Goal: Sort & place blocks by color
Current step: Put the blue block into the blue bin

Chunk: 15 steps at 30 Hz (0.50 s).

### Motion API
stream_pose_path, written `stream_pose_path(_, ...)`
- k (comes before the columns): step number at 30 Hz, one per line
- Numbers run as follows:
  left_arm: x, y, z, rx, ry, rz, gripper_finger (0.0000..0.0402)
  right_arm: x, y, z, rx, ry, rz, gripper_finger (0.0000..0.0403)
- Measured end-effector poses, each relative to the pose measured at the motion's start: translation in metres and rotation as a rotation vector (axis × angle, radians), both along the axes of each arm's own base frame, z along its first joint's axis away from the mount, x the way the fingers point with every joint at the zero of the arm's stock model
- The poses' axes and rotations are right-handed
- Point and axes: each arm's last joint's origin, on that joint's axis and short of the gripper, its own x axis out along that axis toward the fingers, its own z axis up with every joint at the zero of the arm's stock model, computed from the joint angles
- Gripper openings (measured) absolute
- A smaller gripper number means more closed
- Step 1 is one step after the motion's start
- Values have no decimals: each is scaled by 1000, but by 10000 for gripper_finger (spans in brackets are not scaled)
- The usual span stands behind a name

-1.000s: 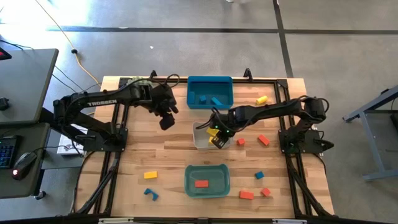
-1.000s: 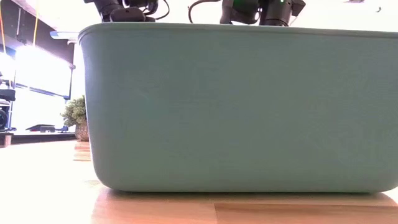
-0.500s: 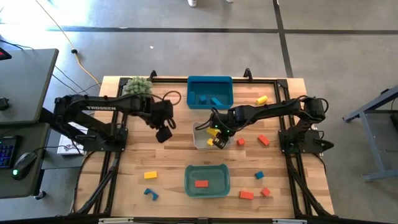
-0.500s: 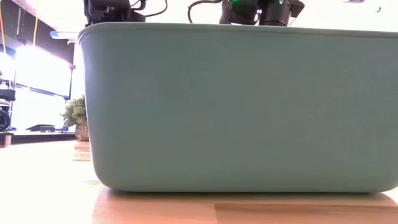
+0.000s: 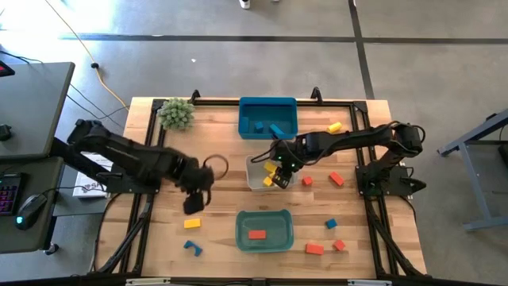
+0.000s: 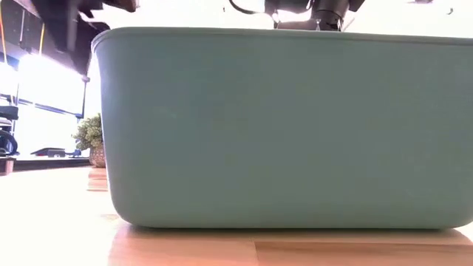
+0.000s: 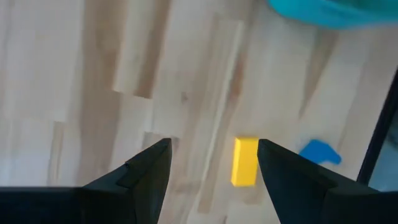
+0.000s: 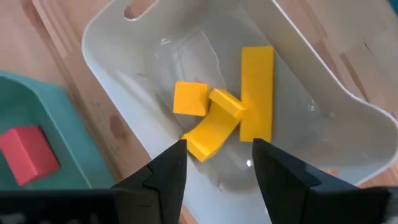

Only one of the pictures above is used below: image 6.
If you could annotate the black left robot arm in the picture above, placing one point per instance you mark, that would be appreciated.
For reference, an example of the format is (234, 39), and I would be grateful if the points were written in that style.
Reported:
(70, 33)

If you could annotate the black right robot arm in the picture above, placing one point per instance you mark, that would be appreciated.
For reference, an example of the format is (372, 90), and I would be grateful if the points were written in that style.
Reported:
(330, 14)

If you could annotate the green plastic bin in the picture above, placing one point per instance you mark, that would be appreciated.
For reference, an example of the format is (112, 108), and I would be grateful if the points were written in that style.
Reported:
(281, 129)

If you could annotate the small green potted plant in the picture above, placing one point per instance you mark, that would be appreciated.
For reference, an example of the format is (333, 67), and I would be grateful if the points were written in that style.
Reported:
(90, 134)

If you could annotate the thin dark pole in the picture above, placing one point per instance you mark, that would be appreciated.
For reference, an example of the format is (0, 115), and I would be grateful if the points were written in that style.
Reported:
(84, 96)

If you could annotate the blue metal beam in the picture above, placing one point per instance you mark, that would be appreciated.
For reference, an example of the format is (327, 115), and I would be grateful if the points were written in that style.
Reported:
(79, 116)

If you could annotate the dark flat background object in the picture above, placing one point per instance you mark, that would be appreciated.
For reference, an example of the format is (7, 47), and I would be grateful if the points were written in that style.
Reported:
(48, 152)

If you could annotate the black padded block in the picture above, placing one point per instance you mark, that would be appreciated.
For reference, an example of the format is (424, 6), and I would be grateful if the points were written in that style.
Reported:
(8, 112)

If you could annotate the small dark ceiling fixture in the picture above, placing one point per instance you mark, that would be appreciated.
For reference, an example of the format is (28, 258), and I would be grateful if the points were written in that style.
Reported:
(449, 11)

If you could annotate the black aluminium table frame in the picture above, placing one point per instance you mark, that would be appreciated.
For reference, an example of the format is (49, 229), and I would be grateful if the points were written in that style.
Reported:
(48, 164)

